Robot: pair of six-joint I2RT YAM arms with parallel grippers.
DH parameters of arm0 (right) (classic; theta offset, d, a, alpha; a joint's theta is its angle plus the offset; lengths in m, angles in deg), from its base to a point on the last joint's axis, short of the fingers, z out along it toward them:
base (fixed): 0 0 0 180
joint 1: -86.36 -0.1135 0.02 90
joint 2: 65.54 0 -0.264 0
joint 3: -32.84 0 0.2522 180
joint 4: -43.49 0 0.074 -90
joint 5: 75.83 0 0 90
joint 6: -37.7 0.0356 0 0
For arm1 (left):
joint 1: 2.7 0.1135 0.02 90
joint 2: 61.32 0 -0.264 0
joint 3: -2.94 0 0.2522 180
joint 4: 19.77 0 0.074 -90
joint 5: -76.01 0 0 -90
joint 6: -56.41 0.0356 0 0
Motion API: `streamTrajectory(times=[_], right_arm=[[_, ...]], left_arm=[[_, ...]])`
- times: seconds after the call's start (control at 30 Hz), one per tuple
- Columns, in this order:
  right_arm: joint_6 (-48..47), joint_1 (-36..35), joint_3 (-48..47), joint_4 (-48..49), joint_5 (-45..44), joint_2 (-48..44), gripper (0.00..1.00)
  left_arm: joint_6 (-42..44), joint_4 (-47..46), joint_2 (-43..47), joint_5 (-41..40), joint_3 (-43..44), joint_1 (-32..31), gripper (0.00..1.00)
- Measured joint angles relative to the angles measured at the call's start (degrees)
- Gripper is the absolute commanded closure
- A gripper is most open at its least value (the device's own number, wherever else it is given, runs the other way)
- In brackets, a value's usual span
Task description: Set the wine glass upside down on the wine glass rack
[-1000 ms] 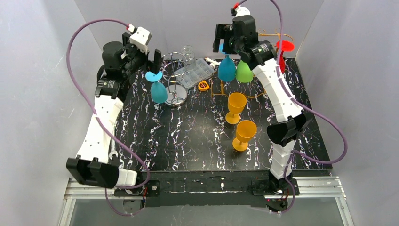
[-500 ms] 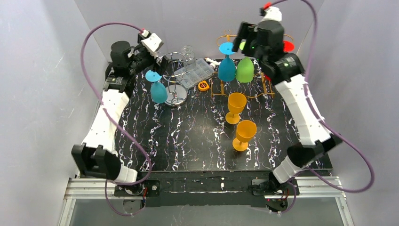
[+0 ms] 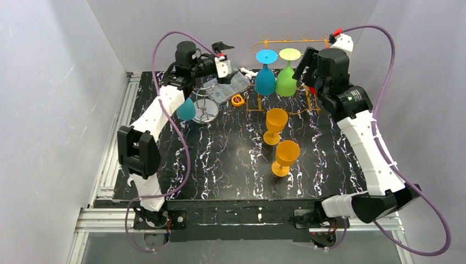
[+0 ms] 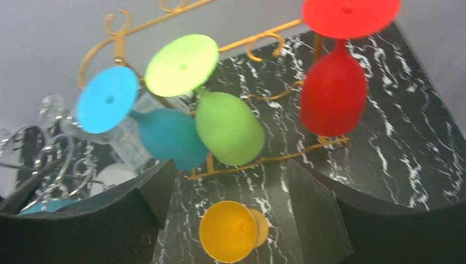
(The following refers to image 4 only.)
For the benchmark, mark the clear glass wine glass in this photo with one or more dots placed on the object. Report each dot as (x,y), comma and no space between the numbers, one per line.
(52,111)

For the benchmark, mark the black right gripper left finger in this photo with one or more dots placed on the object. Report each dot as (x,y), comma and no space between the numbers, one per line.
(119,225)

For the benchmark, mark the clear plastic parts box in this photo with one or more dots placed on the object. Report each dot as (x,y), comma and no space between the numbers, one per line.
(125,140)

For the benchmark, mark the chrome spiral glass rack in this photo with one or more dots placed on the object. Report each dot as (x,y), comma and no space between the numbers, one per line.
(48,178)

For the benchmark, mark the orange plastic goblet far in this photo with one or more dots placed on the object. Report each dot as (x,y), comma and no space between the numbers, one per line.
(229,231)

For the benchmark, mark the blue plastic goblet back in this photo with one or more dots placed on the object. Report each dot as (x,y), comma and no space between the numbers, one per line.
(165,133)

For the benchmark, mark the blue plastic goblet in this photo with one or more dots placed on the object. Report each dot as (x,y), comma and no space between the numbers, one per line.
(47,206)
(165,133)

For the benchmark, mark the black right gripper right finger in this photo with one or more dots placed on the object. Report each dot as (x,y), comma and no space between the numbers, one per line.
(338,224)

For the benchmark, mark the red plastic goblet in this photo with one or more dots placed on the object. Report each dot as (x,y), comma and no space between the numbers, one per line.
(335,90)

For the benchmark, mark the green plastic goblet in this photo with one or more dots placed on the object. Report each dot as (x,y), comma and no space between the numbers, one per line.
(225,123)

